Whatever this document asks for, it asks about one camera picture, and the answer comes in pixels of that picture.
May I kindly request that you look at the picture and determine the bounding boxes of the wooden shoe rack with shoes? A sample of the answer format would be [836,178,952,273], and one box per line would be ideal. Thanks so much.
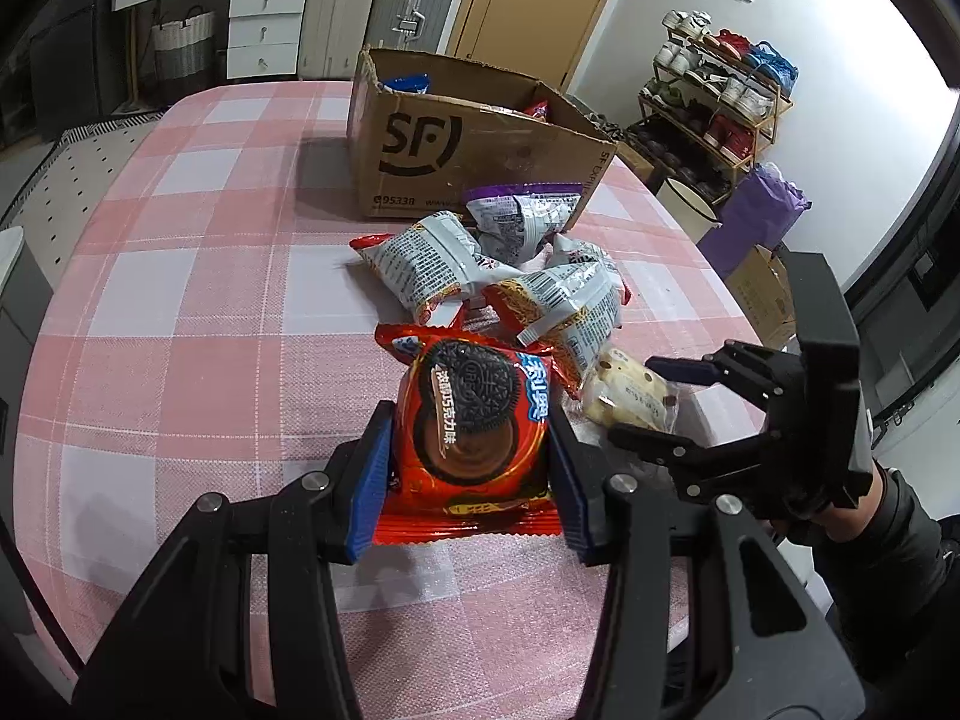
[649,9,800,196]

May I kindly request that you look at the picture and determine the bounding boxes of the person's right forearm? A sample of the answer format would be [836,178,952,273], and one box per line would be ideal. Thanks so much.
[772,457,960,683]

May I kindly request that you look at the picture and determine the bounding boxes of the small cardboard box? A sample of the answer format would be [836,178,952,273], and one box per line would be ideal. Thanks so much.
[615,139,661,185]

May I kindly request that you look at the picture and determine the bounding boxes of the wooden door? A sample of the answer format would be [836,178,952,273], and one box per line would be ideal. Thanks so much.
[446,0,635,87]

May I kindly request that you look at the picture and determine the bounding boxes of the silver suitcase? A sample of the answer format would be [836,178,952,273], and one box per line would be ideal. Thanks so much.
[367,0,460,57]

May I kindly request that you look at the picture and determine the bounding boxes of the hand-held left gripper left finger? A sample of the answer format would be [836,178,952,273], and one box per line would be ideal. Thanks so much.
[71,401,398,720]

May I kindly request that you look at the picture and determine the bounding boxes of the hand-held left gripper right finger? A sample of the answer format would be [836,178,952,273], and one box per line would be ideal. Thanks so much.
[546,405,867,720]

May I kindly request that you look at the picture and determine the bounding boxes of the red chocolate cookie packet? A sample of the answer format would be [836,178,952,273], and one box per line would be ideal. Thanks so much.
[373,322,563,545]

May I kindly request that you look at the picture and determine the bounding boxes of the silver and red snack packet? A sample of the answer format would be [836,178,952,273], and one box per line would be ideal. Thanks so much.
[350,210,496,325]
[484,259,623,391]
[551,232,631,301]

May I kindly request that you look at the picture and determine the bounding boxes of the clear bread packet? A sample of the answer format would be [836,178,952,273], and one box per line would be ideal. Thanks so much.
[566,349,680,436]

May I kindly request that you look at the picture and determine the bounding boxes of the brown cardboard box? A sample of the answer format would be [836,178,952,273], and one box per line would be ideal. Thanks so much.
[346,47,620,226]

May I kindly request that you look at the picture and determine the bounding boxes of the silver purple-edged snack packet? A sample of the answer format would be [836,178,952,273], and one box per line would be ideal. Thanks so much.
[461,181,586,265]

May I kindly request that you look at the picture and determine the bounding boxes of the cream trash bin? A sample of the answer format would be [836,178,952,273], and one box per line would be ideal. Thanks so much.
[656,176,721,245]

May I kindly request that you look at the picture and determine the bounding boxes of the dotted floor rug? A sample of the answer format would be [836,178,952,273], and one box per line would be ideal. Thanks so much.
[0,109,170,241]

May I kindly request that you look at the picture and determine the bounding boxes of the pink checked tablecloth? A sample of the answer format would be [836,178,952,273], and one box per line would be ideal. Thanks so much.
[11,79,773,720]

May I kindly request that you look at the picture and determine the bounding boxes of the pile of sneakers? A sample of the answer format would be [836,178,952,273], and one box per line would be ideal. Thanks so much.
[574,101,623,140]

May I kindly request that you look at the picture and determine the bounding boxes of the purple bag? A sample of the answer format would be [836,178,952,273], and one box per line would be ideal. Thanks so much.
[697,161,812,282]

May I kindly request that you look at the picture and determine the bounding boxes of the printed cardboard box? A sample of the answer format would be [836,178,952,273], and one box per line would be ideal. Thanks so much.
[724,244,800,350]

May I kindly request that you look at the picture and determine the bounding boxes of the grey refrigerator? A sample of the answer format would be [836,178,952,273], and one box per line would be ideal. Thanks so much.
[0,0,125,143]

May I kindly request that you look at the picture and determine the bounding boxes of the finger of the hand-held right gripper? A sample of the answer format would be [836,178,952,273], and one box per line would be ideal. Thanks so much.
[607,424,788,503]
[645,341,807,421]

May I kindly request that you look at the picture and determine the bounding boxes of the beige suitcase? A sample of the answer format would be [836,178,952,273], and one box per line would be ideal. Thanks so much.
[298,0,387,80]

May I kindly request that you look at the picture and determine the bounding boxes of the white drawer desk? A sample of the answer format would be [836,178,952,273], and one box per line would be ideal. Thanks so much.
[112,0,312,83]

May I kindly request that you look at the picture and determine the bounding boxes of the woven laundry basket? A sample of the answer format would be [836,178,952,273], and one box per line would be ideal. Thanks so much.
[150,6,218,87]

